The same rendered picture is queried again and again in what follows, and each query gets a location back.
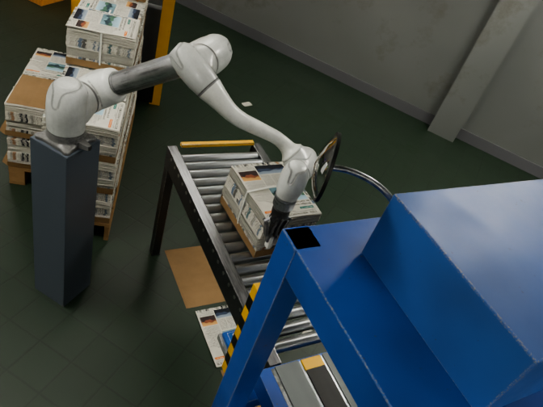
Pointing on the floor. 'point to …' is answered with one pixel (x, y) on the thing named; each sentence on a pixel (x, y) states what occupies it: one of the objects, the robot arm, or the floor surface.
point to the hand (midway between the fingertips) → (269, 241)
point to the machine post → (263, 322)
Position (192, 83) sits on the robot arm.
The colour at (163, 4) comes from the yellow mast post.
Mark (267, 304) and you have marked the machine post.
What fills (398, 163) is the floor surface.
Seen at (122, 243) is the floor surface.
